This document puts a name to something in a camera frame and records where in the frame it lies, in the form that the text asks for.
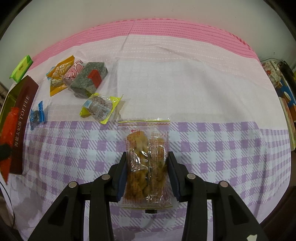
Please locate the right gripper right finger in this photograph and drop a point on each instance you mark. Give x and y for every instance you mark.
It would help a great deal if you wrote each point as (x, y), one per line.
(232, 219)

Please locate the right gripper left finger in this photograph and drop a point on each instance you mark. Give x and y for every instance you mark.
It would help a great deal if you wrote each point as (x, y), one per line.
(64, 220)

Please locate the clear bag fried snacks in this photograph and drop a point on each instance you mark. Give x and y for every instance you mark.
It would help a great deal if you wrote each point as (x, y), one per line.
(147, 147)

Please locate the pink purple checkered tablecloth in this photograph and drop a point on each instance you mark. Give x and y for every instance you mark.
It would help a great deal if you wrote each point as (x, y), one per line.
(227, 122)

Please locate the blue wrapped candy middle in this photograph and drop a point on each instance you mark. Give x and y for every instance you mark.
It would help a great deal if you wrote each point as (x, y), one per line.
(37, 116)

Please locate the red snack packet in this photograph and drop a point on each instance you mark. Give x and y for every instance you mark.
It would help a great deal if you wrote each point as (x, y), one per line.
(7, 141)

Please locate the yellow clear snack packet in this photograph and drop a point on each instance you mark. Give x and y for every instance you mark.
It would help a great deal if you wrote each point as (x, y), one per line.
(100, 107)

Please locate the gold toffee tin box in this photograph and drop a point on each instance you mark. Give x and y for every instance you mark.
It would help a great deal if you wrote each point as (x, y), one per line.
(20, 96)

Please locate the grey green wrapped cake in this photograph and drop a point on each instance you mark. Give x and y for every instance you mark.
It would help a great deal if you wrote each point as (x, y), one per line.
(88, 79)

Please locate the orange yellow snack packet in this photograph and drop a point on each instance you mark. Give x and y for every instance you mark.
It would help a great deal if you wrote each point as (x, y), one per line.
(56, 74)

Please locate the pink patterned wrapped snack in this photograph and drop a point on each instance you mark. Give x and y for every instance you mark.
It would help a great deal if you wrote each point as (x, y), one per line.
(72, 73)

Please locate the green tissue pack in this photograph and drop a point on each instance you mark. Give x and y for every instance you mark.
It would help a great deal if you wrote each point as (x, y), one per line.
(20, 70)

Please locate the cluttered items at right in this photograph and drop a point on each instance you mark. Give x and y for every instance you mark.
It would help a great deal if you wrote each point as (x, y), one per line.
(283, 80)

